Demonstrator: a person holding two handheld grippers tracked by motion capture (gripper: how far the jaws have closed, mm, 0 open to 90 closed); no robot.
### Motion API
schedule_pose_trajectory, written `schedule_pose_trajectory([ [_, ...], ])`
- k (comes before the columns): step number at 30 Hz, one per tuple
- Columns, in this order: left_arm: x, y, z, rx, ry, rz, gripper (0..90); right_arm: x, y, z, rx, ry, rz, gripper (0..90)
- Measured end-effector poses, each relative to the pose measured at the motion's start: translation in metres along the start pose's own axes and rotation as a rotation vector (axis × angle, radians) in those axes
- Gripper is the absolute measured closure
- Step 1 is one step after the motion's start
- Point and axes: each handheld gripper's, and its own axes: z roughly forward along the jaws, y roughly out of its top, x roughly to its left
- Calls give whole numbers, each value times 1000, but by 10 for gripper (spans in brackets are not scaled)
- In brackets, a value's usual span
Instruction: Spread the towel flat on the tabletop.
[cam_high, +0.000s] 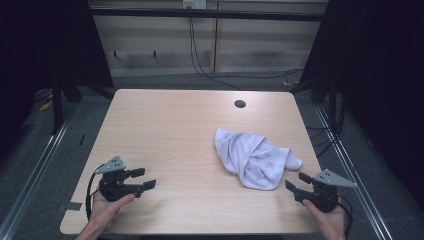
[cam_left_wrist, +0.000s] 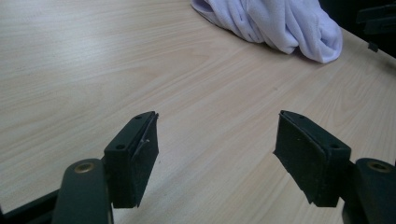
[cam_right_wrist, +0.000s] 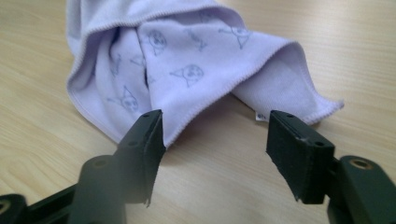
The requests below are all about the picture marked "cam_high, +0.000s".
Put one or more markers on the person's right hand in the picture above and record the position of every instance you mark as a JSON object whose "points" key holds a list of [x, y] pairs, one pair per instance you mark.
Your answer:
{"points": [[328, 221]]}

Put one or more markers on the grey tape strip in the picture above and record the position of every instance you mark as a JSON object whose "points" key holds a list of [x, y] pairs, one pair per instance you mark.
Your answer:
{"points": [[71, 206]]}

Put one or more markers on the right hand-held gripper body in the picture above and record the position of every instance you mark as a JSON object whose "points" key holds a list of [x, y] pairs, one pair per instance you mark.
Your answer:
{"points": [[325, 196]]}

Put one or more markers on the black horizontal metal bar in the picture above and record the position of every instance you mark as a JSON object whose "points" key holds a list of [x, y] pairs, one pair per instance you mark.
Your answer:
{"points": [[200, 14]]}

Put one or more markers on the dark round table grommet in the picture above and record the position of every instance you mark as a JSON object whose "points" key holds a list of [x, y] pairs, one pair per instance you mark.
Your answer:
{"points": [[240, 103]]}

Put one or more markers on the white printed towel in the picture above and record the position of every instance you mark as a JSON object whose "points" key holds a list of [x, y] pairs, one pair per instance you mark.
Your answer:
{"points": [[253, 160]]}

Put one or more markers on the silver metal floor rail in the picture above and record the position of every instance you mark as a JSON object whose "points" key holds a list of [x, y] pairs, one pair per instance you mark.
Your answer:
{"points": [[353, 173], [33, 173]]}

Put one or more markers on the yellow floor item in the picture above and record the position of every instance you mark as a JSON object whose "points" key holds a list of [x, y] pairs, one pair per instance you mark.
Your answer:
{"points": [[46, 105]]}

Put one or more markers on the white wall power outlet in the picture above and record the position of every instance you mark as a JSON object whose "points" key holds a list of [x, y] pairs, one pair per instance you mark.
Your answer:
{"points": [[195, 3]]}

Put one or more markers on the black metal stand leg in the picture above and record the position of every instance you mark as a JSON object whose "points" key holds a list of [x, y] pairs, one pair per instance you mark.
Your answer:
{"points": [[57, 106]]}

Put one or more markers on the dark curtain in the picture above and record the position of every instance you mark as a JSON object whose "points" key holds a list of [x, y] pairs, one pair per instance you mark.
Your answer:
{"points": [[383, 83], [40, 50]]}

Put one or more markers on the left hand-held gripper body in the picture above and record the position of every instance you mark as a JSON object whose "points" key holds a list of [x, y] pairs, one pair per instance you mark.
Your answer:
{"points": [[113, 186]]}

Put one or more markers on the person's left hand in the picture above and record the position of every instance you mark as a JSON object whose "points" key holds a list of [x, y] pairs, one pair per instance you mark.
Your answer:
{"points": [[106, 210]]}

